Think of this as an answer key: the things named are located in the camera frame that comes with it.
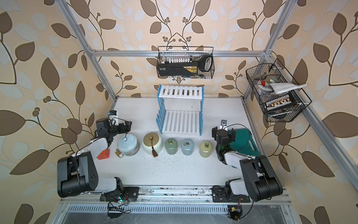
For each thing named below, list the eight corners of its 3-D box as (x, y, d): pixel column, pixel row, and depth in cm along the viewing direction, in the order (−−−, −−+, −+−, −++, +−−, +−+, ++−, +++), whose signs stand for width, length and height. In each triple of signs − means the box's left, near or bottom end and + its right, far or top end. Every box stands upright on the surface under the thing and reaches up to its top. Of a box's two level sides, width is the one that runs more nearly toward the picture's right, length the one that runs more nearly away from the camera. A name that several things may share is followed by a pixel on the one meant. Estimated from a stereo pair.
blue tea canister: (181, 155, 90) (181, 149, 83) (181, 145, 95) (181, 138, 88) (193, 155, 90) (194, 149, 83) (193, 145, 95) (193, 138, 88)
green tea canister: (165, 154, 91) (164, 148, 83) (166, 144, 96) (165, 137, 88) (177, 154, 91) (176, 148, 83) (177, 144, 95) (176, 137, 88)
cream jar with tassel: (143, 152, 92) (138, 144, 83) (151, 138, 98) (148, 130, 90) (157, 158, 89) (154, 150, 81) (164, 143, 96) (162, 135, 87)
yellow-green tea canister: (199, 157, 89) (201, 151, 82) (199, 147, 94) (200, 141, 86) (211, 157, 89) (213, 151, 82) (209, 147, 94) (212, 141, 86)
